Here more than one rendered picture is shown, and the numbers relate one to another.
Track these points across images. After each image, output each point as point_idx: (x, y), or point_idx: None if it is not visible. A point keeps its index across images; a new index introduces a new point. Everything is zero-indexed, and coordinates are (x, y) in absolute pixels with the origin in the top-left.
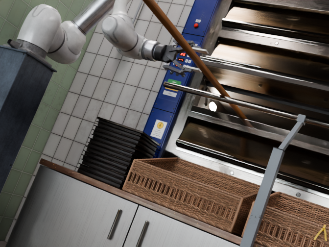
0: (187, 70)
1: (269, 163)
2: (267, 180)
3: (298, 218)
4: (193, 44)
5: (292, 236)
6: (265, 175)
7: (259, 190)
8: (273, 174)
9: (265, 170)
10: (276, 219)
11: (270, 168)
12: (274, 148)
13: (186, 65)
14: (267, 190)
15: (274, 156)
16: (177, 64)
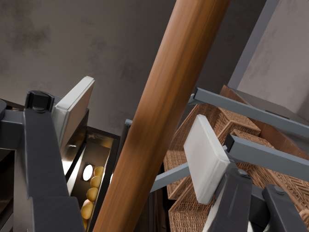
0: (231, 162)
1: (260, 148)
2: (282, 154)
3: (271, 171)
4: (20, 113)
5: (294, 179)
6: (279, 154)
7: (304, 163)
8: (268, 147)
9: (272, 153)
10: (294, 189)
11: (265, 148)
12: (234, 140)
13: (214, 151)
14: (294, 156)
15: (245, 142)
16: (245, 209)
